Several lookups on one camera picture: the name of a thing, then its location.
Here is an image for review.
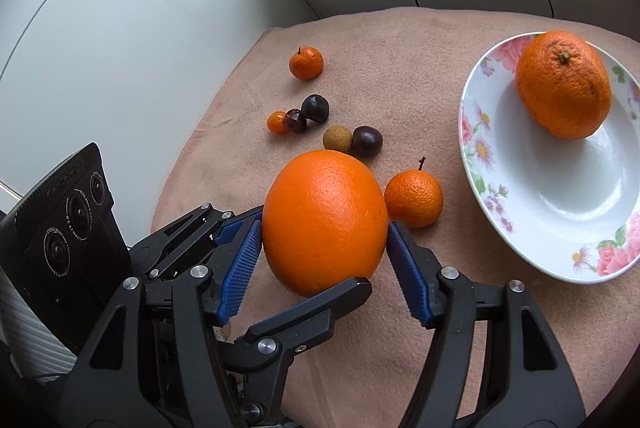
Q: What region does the large smooth orange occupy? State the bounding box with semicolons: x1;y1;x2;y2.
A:
262;150;388;297

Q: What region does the tiny orange kumquat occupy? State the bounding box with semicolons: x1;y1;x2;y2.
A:
267;110;288;134

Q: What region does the brown longan fruit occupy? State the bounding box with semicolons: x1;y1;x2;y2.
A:
322;126;352;154

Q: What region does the small mandarin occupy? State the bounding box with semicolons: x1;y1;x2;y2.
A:
384;157;444;229

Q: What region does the dark cherry red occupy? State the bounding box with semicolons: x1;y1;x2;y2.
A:
283;108;308;134

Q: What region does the floral white plate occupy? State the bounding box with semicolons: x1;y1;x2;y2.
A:
458;32;639;284

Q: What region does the dark cherry large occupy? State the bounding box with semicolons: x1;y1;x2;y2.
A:
300;94;330;124

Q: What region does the dark cherry near longan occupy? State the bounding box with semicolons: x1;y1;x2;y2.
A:
350;126;383;157

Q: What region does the mandarin with stem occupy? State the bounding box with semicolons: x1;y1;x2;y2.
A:
288;47;324;81

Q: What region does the pink towel cloth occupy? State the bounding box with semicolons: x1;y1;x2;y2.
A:
153;8;639;427

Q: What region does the rough orange on plate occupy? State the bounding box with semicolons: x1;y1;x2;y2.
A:
515;30;612;140

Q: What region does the black camera box left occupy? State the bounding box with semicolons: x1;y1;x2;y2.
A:
1;142;132;356

